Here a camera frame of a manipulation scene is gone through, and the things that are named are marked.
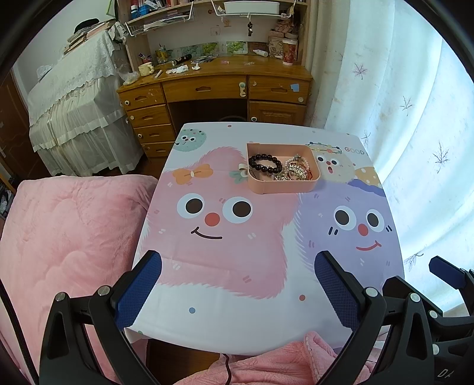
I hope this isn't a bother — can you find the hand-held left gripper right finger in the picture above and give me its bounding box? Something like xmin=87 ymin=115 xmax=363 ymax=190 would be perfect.
xmin=314 ymin=251 xmax=437 ymax=385

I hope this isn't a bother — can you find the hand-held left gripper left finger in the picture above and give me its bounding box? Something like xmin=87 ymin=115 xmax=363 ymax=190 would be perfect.
xmin=39 ymin=250 xmax=164 ymax=385

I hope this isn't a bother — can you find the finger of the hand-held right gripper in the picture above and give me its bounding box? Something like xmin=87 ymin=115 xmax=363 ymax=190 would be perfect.
xmin=382 ymin=275 xmax=474 ymax=340
xmin=429 ymin=255 xmax=474 ymax=294

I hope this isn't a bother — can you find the pink plastic tray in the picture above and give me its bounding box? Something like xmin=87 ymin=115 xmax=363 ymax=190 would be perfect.
xmin=246 ymin=143 xmax=324 ymax=195

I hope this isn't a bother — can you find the gold rhinestone jewelry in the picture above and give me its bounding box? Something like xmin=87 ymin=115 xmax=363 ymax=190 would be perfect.
xmin=273 ymin=163 xmax=309 ymax=182

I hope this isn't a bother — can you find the black bead bracelet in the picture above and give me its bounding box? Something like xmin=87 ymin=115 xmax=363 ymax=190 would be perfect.
xmin=248 ymin=153 xmax=284 ymax=175

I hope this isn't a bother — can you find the pink quilted blanket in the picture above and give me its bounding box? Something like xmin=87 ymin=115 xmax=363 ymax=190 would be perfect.
xmin=0 ymin=175 xmax=161 ymax=385

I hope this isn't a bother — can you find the cartoon printed tablecloth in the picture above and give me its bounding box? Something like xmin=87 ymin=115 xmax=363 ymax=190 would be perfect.
xmin=124 ymin=122 xmax=406 ymax=358

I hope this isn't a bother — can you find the pink fleece cloth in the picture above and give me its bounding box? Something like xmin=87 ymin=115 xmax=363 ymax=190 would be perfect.
xmin=173 ymin=331 xmax=379 ymax=385

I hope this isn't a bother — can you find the piano under white lace cover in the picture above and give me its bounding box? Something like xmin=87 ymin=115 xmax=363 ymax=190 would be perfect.
xmin=28 ymin=29 xmax=144 ymax=177

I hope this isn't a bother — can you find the wooden door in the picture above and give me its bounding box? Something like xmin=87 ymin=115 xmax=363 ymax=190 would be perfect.
xmin=0 ymin=70 xmax=38 ymax=180

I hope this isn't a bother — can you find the wooden desk with drawers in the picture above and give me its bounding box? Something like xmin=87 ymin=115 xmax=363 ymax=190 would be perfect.
xmin=116 ymin=64 xmax=315 ymax=169

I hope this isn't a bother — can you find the red paper cup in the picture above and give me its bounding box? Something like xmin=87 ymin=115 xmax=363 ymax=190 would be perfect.
xmin=282 ymin=38 xmax=299 ymax=67

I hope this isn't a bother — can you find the cardboard box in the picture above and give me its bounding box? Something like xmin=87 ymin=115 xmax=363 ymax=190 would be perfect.
xmin=267 ymin=29 xmax=286 ymax=59

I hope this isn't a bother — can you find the pile of books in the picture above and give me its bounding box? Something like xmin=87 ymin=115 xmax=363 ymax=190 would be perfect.
xmin=64 ymin=19 xmax=112 ymax=53

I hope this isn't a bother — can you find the wooden desk hutch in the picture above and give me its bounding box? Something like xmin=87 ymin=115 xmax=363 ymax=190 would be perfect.
xmin=114 ymin=0 xmax=312 ymax=75

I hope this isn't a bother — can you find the white hanging basket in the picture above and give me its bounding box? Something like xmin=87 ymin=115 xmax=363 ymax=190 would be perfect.
xmin=211 ymin=0 xmax=297 ymax=18

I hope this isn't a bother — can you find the thin black cable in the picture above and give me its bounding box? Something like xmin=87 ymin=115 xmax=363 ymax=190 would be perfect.
xmin=221 ymin=353 xmax=233 ymax=385

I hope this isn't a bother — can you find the white wire rack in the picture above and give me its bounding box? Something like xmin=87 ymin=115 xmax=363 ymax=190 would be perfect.
xmin=125 ymin=7 xmax=196 ymax=38

